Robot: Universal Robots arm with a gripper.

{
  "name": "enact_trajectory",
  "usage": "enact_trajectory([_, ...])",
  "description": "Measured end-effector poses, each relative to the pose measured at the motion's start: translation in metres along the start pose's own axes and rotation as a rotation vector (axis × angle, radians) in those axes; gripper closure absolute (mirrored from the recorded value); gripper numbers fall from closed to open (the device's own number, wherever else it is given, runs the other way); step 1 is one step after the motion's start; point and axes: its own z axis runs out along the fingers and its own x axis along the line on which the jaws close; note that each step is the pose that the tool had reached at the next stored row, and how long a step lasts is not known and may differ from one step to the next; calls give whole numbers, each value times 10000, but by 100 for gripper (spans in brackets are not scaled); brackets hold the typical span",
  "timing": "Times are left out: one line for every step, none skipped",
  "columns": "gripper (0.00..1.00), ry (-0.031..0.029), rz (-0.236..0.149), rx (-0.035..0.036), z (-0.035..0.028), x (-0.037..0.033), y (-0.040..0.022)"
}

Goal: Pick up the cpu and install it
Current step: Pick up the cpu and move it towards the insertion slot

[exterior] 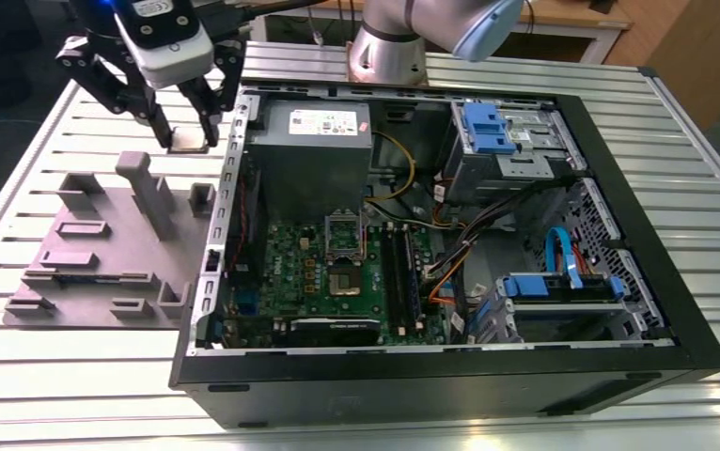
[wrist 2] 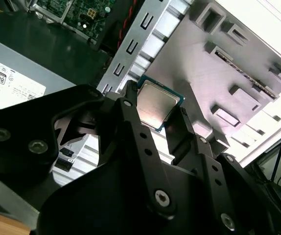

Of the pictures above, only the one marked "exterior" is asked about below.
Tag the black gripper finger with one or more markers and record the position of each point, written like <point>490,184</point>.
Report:
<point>206,101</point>
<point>122,94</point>

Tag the silver square CPU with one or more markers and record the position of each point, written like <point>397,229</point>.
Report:
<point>187,139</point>

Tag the grey power supply unit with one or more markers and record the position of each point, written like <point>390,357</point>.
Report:
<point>310,174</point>

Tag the white four pin socket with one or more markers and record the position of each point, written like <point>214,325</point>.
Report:
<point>303,243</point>

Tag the grey plastic parts rack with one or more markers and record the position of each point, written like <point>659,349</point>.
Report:
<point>128,263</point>

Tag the RAM stick with gold contacts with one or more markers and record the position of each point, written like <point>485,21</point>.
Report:
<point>84,278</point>

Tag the green Dell motherboard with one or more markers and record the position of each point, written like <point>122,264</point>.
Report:
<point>285,282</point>

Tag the blue board connector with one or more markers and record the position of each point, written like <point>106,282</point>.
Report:
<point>247,303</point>

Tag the blue plastic drive latch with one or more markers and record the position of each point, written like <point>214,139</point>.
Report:
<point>482,127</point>

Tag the black RAM slot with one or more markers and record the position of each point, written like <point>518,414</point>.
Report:
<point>391,277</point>

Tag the grey metal disk bay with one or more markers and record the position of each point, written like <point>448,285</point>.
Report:
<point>522,166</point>
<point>566,308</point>

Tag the black graphics card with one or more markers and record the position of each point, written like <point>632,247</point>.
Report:
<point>335,331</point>

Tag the hard disk in blue carrier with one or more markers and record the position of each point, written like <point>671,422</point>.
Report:
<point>526,287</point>

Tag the black open PC case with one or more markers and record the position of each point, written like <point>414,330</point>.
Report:
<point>397,371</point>

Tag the wooden cabinet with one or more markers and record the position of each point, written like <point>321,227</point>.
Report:
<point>699,47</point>

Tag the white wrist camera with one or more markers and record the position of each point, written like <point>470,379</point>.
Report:
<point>171,61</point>

